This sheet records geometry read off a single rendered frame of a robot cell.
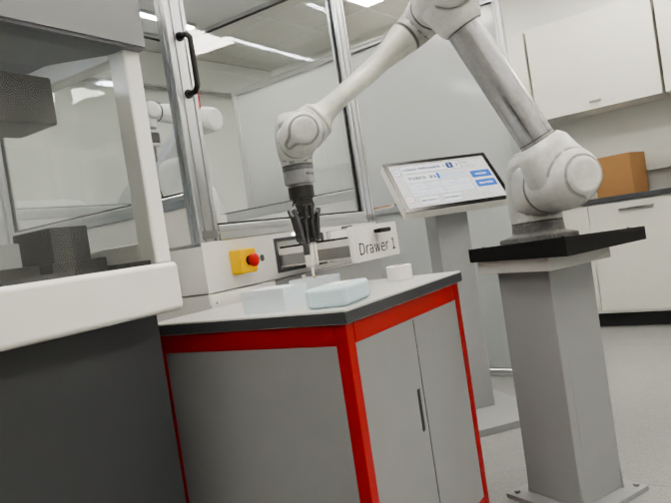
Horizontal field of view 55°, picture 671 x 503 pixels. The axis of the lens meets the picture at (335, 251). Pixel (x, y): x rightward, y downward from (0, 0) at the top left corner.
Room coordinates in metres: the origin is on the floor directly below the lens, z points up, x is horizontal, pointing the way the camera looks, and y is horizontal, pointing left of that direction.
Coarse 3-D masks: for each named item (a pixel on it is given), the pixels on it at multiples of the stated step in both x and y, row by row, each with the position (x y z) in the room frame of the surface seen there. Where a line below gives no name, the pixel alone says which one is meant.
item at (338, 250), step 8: (344, 240) 1.94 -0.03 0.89; (288, 248) 2.06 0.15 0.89; (296, 248) 2.04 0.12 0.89; (320, 248) 1.99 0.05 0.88; (328, 248) 1.98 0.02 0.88; (336, 248) 1.96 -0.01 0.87; (344, 248) 1.94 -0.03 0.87; (280, 256) 2.08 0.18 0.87; (288, 256) 2.06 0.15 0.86; (296, 256) 2.04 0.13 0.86; (304, 256) 2.03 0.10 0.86; (320, 256) 1.99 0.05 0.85; (328, 256) 1.98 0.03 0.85; (336, 256) 1.96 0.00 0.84; (344, 256) 1.94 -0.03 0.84; (288, 264) 2.06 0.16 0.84; (296, 264) 2.05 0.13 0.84
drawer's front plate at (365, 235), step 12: (348, 228) 1.91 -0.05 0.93; (360, 228) 1.95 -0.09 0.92; (372, 228) 2.01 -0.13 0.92; (348, 240) 1.91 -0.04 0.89; (360, 240) 1.94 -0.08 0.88; (372, 240) 2.00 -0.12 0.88; (384, 240) 2.07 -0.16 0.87; (396, 240) 2.14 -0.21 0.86; (372, 252) 1.99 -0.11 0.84; (384, 252) 2.06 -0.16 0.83; (396, 252) 2.13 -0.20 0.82
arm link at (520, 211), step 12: (516, 156) 1.95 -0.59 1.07; (516, 168) 1.93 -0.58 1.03; (516, 180) 1.91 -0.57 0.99; (516, 192) 1.91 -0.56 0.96; (516, 204) 1.93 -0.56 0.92; (528, 204) 1.88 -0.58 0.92; (516, 216) 1.95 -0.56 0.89; (528, 216) 1.92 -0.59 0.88; (540, 216) 1.90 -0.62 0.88; (552, 216) 1.91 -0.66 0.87
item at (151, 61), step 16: (144, 0) 1.85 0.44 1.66; (144, 16) 1.86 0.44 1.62; (144, 32) 1.87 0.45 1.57; (160, 48) 1.84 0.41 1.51; (144, 64) 1.88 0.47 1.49; (160, 64) 1.84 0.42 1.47; (144, 80) 1.88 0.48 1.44; (160, 80) 1.85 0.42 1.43; (160, 96) 1.85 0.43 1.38; (160, 112) 1.86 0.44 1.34; (160, 128) 1.86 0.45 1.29; (160, 144) 1.87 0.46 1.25; (160, 160) 1.87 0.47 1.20; (176, 160) 1.84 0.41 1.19; (160, 176) 1.88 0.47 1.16; (176, 176) 1.85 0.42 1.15; (160, 192) 1.89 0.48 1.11; (176, 192) 1.85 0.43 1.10
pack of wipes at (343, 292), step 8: (344, 280) 1.41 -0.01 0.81; (352, 280) 1.39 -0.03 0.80; (360, 280) 1.40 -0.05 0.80; (312, 288) 1.34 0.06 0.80; (320, 288) 1.33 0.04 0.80; (328, 288) 1.32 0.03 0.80; (336, 288) 1.31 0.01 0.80; (344, 288) 1.31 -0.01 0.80; (352, 288) 1.34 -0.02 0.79; (360, 288) 1.38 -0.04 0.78; (368, 288) 1.43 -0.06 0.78; (312, 296) 1.33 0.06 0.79; (320, 296) 1.33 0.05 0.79; (328, 296) 1.32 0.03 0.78; (336, 296) 1.31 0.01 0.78; (344, 296) 1.31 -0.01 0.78; (352, 296) 1.34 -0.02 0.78; (360, 296) 1.38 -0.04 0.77; (312, 304) 1.33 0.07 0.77; (320, 304) 1.33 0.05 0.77; (328, 304) 1.32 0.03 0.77; (336, 304) 1.31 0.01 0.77; (344, 304) 1.31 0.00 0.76
